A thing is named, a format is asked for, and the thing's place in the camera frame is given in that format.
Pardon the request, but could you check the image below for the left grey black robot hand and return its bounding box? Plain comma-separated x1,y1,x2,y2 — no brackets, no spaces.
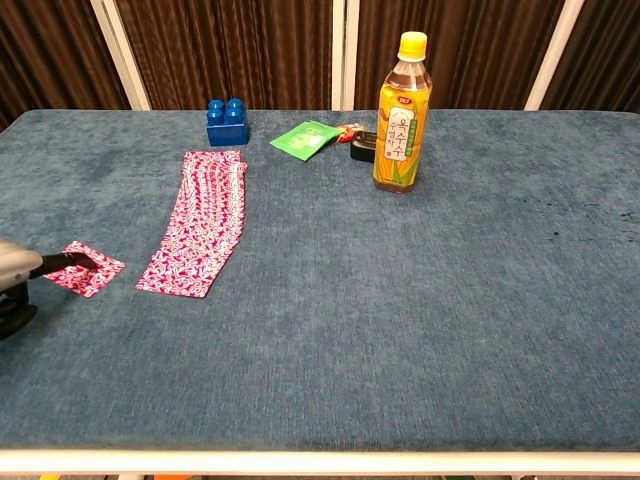
0,238,100,342

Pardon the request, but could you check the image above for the small pink patterned cloth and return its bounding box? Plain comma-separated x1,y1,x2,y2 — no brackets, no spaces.
43,240,127,300

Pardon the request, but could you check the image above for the long pink patterned cloth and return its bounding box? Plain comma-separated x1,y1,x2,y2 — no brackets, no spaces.
135,149,250,301

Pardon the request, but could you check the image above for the blue toy building block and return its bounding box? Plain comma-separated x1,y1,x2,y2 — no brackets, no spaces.
206,97,251,148

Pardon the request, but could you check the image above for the green sachet packet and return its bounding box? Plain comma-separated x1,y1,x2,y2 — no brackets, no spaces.
268,119,336,163

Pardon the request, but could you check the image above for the dark brown curtain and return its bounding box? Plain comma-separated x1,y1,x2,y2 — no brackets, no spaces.
0,0,640,132

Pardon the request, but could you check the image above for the red candy wrapper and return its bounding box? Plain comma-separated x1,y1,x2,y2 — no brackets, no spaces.
333,122,365,145

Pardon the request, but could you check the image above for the small black box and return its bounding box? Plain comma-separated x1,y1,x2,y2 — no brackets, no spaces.
348,130,379,164

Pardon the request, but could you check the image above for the blue velvet table cloth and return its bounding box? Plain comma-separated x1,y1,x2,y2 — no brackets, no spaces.
0,108,640,454

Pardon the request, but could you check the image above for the yellow corn tea bottle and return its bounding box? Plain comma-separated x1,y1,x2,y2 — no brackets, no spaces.
372,30,433,195

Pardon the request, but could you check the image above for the white frame pole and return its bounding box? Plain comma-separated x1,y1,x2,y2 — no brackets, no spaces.
331,0,361,112
523,0,586,112
89,0,152,112

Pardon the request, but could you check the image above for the white table frame rail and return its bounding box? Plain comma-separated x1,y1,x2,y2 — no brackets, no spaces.
0,448,640,477

